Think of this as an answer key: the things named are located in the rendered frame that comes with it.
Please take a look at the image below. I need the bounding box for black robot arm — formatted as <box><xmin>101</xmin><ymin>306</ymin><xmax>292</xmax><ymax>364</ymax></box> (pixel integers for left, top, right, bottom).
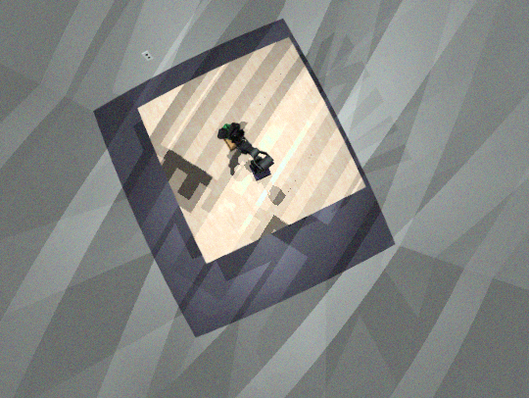
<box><xmin>228</xmin><ymin>124</ymin><xmax>274</xmax><ymax>173</ymax></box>

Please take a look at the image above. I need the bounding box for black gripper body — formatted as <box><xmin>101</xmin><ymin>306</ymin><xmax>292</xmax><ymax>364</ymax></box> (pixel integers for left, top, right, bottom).
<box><xmin>217</xmin><ymin>128</ymin><xmax>245</xmax><ymax>140</ymax></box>

